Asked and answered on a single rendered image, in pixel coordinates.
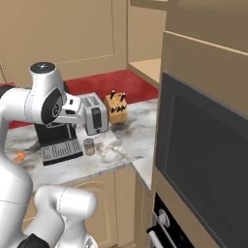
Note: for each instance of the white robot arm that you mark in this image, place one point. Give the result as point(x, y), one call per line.
point(13, 187)

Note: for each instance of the beige tall cabinet panel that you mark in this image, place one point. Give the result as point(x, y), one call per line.
point(206, 61)

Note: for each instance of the white oven knob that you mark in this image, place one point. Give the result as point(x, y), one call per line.
point(163, 218)

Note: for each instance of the narrow beige base cabinet door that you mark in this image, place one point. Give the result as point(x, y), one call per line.
point(125, 203)

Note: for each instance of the beige wall cabinet door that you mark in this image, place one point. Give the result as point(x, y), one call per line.
point(64, 32)

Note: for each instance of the black coffee machine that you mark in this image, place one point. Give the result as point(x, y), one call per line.
point(56, 139)

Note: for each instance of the beige corner base cabinet panel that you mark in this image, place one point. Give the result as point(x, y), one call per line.
point(142, 213)

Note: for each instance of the wooden knife block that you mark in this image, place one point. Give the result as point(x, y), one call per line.
point(117, 111)

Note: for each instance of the wide beige base cabinet door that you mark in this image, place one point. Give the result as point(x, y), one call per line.
point(103, 210)

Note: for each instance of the open beige wall cabinet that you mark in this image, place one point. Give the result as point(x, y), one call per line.
point(147, 42)

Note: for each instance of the silver toaster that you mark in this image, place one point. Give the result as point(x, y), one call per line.
point(97, 116)

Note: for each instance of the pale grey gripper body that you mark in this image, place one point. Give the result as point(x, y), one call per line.
point(72, 119)

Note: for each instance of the canned food with red label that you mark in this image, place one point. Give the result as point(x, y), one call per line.
point(89, 147)

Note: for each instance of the black built-in microwave oven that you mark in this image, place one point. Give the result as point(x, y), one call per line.
point(203, 145)

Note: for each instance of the small orange curved object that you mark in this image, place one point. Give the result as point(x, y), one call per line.
point(18, 157)

